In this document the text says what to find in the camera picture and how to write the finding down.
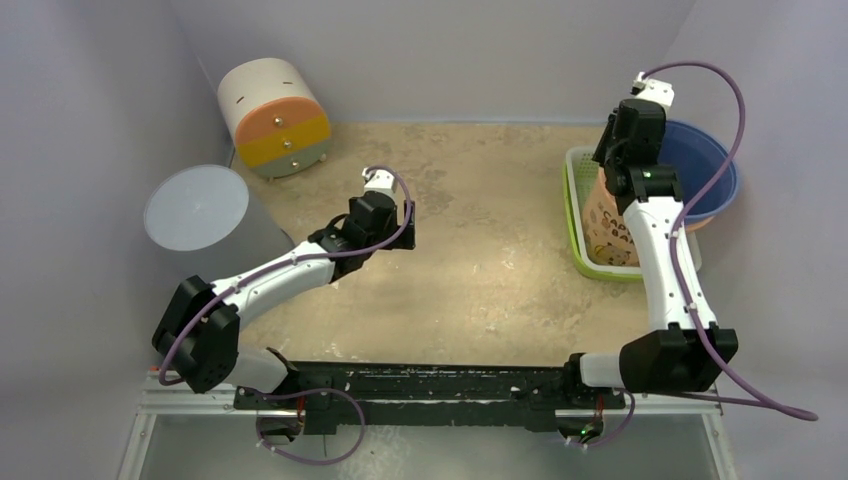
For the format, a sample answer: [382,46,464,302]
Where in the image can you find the large grey plastic bucket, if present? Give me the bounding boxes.
[143,164,295,281]

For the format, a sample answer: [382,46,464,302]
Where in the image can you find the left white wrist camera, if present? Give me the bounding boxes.
[362,167,398,197]

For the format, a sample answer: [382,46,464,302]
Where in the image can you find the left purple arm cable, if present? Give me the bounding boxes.
[157,165,415,387]

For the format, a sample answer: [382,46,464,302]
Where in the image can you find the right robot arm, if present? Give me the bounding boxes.
[561,98,738,407]

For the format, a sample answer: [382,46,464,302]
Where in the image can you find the orange capybara bucket blue rim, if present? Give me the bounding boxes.
[563,121,740,280]

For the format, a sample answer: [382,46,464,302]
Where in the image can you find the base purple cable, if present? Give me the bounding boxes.
[254,385,368,466]
[564,387,637,452]

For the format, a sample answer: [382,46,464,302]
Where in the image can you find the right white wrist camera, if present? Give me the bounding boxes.
[631,72,675,112]

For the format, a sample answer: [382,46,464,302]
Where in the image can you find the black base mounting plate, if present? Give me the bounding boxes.
[234,361,625,435]

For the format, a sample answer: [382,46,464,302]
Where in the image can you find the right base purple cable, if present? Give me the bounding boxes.
[564,387,637,452]

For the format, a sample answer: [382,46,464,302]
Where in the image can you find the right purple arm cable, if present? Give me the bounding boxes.
[622,60,819,423]

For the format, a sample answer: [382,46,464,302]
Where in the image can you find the white mini drawer cabinet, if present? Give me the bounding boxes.
[217,58,332,179]

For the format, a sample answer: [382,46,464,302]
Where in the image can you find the aluminium frame rail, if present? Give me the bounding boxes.
[119,375,737,479]

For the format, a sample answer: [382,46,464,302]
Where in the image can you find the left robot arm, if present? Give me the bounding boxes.
[152,191,416,409]

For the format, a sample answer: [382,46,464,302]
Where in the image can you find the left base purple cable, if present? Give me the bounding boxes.
[254,385,368,466]

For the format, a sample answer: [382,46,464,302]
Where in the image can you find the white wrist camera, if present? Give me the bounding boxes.
[631,72,675,112]
[362,167,398,197]

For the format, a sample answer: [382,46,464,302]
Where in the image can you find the green white plastic basket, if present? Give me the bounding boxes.
[562,146,701,286]

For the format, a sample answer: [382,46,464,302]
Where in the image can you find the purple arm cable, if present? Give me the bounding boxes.
[622,60,819,423]
[157,165,415,387]

